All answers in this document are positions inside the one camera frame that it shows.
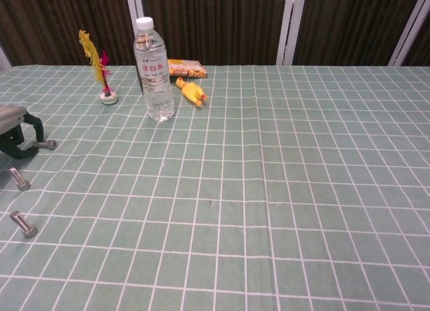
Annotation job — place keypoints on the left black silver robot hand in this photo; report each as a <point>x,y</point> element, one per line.
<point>11,118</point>

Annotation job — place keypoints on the steel bolt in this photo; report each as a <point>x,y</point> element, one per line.
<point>47,144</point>
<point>19,179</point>
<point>23,224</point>

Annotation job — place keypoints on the yellow pink feather shuttlecock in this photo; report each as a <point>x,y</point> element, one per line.
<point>92,55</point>

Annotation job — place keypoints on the clear plastic water bottle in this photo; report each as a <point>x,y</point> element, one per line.
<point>155,79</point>

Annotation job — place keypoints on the yellow black snack box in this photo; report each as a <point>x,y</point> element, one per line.
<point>186,68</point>

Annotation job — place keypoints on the yellow rubber chicken toy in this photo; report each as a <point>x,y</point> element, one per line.
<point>191,91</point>

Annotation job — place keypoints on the green checked tablecloth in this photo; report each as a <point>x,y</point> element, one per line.
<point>252,190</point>

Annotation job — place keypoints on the white partition frame post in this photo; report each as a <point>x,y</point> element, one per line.
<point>408,32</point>
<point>133,5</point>
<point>2,57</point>
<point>290,25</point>

